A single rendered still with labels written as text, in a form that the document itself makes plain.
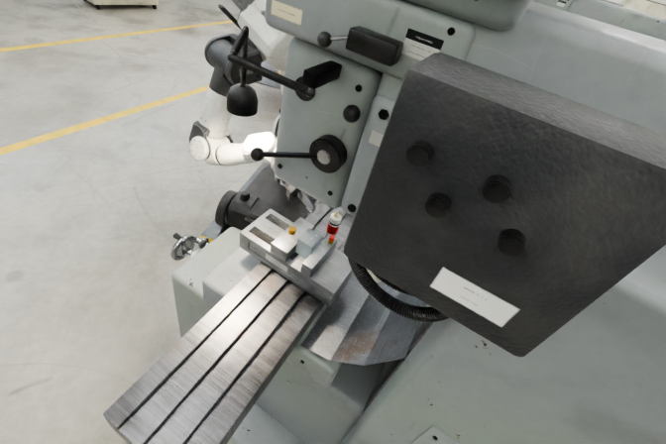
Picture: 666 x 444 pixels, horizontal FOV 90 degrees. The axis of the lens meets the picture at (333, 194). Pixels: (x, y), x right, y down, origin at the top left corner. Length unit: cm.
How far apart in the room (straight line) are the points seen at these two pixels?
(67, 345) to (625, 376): 206
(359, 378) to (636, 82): 100
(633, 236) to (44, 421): 200
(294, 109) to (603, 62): 46
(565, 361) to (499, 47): 43
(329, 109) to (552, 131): 43
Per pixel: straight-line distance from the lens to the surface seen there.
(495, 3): 48
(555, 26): 51
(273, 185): 194
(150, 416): 91
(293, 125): 67
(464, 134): 26
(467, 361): 65
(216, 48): 112
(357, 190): 63
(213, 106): 111
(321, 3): 57
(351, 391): 116
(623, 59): 51
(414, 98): 26
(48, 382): 209
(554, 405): 68
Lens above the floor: 179
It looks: 38 degrees down
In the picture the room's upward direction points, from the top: 16 degrees clockwise
